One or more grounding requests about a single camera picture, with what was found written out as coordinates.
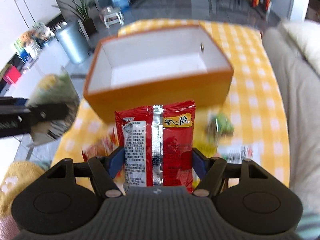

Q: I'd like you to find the small white stool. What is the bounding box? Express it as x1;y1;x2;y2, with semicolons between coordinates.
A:
99;6;124;29

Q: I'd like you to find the orange cardboard box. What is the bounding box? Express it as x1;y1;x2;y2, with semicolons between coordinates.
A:
83;24;234;123

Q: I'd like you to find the potted plant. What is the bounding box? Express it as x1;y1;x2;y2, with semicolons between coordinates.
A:
53;0;98;36

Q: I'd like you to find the yellow green snack bag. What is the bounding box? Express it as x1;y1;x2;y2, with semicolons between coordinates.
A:
25;68;80;146

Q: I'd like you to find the beige sofa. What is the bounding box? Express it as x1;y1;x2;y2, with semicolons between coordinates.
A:
262;23;319;213

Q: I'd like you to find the white spicy strip packet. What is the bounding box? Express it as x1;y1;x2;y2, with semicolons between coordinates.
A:
217;143;261;164

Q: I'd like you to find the red snack packet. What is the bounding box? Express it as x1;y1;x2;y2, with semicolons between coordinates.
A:
115;101;196;192

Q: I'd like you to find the green clear snack packet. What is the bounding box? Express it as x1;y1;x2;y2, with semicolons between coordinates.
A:
205;112;234;144

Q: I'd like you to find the silver trash can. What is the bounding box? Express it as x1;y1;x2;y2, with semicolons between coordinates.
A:
55;21;91;64

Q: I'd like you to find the yellow checkered tablecloth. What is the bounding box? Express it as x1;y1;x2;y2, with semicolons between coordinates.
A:
51;19;290;186

